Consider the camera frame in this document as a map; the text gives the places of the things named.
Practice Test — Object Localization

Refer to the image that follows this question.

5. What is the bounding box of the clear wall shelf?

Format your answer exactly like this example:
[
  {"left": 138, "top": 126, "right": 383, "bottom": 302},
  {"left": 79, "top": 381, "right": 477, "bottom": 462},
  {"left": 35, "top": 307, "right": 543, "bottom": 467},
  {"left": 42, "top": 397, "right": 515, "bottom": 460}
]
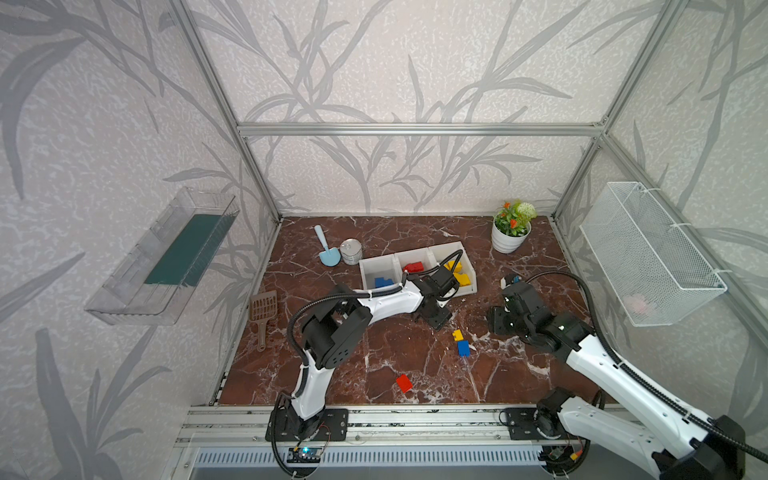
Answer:
[{"left": 85, "top": 187, "right": 240, "bottom": 326}]

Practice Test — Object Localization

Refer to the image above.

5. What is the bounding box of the white wire basket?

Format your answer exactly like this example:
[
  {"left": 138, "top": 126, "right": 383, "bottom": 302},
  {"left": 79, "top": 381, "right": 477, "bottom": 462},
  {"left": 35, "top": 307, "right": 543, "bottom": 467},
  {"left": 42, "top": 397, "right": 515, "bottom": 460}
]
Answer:
[{"left": 580, "top": 181, "right": 728, "bottom": 327}]

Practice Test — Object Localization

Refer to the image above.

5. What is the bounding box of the red lego brick front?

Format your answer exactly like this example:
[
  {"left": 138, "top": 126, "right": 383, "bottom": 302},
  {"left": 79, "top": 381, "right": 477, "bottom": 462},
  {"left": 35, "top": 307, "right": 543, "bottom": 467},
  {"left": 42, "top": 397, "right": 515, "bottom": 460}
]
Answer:
[{"left": 396, "top": 374, "right": 413, "bottom": 393}]

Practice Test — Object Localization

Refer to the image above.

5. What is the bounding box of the yellow lego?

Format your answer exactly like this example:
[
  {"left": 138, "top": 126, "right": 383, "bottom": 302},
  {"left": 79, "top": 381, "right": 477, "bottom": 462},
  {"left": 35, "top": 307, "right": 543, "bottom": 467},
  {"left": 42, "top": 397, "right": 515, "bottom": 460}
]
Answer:
[
  {"left": 454, "top": 273, "right": 472, "bottom": 287},
  {"left": 444, "top": 260, "right": 463, "bottom": 273}
]

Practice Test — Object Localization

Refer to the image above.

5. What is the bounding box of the white bin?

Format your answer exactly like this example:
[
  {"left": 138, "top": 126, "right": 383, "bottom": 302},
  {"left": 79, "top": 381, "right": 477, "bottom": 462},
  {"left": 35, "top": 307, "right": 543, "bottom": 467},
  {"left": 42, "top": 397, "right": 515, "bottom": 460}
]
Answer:
[
  {"left": 428, "top": 241, "right": 478, "bottom": 296},
  {"left": 394, "top": 247, "right": 440, "bottom": 283},
  {"left": 359, "top": 254, "right": 402, "bottom": 290}
]

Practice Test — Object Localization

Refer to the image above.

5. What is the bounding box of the blue lego brick right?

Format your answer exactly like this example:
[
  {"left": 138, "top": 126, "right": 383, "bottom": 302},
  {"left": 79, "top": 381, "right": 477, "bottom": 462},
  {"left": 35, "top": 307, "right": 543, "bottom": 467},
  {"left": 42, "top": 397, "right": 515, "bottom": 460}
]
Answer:
[{"left": 456, "top": 340, "right": 471, "bottom": 358}]

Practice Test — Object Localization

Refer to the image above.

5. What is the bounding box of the green artificial plant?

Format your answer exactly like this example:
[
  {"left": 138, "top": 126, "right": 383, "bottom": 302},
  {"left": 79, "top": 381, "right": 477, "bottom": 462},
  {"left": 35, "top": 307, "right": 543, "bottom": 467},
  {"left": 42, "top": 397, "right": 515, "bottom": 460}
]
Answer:
[{"left": 494, "top": 201, "right": 537, "bottom": 237}]

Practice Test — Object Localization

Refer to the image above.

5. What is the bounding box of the white plant pot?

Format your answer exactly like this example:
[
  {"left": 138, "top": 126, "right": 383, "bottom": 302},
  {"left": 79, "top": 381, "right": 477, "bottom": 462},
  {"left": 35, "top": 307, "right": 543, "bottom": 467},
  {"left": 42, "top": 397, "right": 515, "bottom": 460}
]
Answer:
[{"left": 491, "top": 224, "right": 529, "bottom": 254}]

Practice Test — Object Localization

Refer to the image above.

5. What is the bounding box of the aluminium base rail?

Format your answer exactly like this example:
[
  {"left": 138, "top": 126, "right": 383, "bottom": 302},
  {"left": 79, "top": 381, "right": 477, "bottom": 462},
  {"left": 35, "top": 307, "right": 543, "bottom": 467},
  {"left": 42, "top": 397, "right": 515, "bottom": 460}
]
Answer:
[{"left": 173, "top": 404, "right": 589, "bottom": 469}]

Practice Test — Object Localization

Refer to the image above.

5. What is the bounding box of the blue lego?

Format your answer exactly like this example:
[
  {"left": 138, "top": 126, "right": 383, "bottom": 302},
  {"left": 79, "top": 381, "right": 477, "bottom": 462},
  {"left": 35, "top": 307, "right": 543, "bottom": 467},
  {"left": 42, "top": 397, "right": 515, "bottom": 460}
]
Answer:
[{"left": 374, "top": 277, "right": 394, "bottom": 289}]

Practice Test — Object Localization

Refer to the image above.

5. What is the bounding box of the small red lego brick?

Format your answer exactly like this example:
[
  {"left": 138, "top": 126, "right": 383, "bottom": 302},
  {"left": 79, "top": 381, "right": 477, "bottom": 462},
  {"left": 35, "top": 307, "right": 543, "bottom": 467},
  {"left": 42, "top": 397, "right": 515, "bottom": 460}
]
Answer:
[{"left": 403, "top": 262, "right": 425, "bottom": 274}]

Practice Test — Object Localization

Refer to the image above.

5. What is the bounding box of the silver tin can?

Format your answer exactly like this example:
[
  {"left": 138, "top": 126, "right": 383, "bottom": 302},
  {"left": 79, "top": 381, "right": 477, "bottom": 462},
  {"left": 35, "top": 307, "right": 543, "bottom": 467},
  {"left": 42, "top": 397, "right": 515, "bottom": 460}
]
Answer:
[{"left": 339, "top": 238, "right": 363, "bottom": 266}]

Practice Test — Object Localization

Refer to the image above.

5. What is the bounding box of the light blue scoop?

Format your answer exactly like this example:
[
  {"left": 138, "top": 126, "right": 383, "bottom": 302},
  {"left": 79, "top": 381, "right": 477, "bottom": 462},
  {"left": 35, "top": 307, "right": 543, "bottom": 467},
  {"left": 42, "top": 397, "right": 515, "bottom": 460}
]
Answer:
[{"left": 314, "top": 225, "right": 341, "bottom": 267}]

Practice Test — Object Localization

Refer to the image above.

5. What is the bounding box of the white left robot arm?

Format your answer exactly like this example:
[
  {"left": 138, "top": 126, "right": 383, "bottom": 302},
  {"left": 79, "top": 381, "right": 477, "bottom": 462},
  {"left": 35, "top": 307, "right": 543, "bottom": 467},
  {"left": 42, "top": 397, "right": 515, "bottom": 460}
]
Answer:
[{"left": 287, "top": 265, "right": 460, "bottom": 421}]

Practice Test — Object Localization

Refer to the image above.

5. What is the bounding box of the white left bin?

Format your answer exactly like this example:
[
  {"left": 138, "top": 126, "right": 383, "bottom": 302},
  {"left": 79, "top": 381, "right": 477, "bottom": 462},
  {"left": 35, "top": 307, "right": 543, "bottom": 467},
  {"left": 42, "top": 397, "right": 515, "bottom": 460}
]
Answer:
[{"left": 359, "top": 254, "right": 402, "bottom": 290}]

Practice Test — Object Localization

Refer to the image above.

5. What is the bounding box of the white right bin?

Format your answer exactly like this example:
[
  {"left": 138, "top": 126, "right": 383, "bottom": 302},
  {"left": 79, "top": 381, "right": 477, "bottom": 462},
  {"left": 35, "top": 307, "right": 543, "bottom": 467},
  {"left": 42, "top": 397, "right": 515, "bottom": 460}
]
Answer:
[{"left": 428, "top": 241, "right": 478, "bottom": 296}]

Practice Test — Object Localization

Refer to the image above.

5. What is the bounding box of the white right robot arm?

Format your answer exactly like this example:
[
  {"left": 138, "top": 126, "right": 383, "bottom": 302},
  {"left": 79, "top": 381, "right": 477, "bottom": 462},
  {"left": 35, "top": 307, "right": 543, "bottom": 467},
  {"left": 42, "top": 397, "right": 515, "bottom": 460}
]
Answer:
[{"left": 486, "top": 274, "right": 746, "bottom": 479}]

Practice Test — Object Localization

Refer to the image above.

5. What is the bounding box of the brown slotted scoop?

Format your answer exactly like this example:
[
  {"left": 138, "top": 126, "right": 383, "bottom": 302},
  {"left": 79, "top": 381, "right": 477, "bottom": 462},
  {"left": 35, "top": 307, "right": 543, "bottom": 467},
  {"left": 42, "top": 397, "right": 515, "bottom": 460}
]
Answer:
[{"left": 249, "top": 290, "right": 278, "bottom": 352}]

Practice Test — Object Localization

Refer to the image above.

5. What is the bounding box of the white middle bin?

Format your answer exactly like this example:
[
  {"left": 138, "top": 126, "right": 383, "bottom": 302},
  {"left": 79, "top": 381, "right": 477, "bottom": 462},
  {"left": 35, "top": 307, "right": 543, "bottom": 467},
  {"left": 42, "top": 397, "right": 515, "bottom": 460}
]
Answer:
[{"left": 394, "top": 247, "right": 440, "bottom": 283}]

